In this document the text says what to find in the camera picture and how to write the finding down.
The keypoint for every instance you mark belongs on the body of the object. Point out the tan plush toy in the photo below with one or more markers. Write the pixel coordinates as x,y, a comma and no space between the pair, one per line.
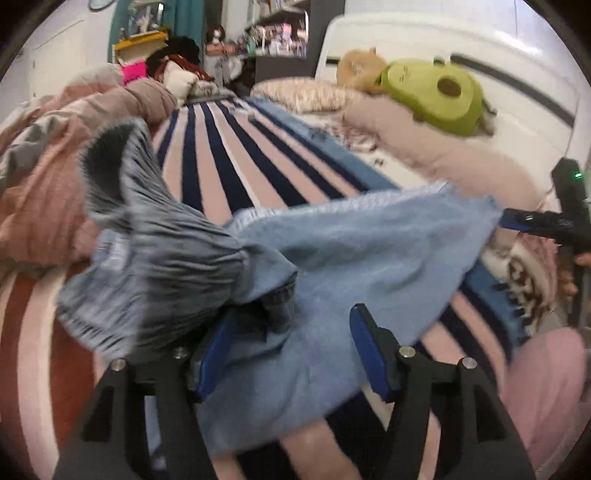
360,69

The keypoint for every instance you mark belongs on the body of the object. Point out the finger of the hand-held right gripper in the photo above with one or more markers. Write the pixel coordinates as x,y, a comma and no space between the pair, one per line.
517,219

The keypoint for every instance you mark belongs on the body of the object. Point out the pink crumpled clothing pile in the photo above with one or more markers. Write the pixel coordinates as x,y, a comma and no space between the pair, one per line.
51,175

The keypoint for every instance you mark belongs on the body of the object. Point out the dark bookshelf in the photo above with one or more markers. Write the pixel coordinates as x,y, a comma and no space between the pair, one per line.
277,34

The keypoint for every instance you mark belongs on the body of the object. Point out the teal curtain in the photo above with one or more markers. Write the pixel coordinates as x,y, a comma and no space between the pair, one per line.
152,18

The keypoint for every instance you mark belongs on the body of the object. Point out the pile of clothes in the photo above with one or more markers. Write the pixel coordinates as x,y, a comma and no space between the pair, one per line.
180,69

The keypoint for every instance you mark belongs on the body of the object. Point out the yellow shelf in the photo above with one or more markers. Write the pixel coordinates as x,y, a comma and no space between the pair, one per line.
138,40

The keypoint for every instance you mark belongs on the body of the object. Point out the light blue denim pants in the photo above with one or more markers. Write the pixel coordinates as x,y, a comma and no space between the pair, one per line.
277,277

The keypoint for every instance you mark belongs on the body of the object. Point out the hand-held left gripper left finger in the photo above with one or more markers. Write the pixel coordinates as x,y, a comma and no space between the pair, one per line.
213,357

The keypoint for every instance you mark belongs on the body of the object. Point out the green avocado plush toy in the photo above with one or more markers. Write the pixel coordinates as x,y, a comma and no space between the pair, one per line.
434,94

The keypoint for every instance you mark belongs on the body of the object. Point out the striped blanket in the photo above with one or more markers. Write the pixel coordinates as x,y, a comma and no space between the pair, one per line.
258,157

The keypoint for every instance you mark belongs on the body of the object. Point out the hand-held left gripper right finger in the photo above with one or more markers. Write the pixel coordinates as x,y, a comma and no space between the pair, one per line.
369,350

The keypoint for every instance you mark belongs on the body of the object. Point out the patterned pillow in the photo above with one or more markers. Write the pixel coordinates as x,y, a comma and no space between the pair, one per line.
304,94

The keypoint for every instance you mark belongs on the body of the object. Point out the pink pillow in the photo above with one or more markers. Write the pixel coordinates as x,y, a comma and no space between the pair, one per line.
443,147

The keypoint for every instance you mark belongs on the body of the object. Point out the person's right hand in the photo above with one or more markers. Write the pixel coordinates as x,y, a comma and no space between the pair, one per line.
570,277

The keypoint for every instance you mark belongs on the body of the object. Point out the white bed headboard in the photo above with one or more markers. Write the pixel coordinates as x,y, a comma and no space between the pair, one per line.
461,55

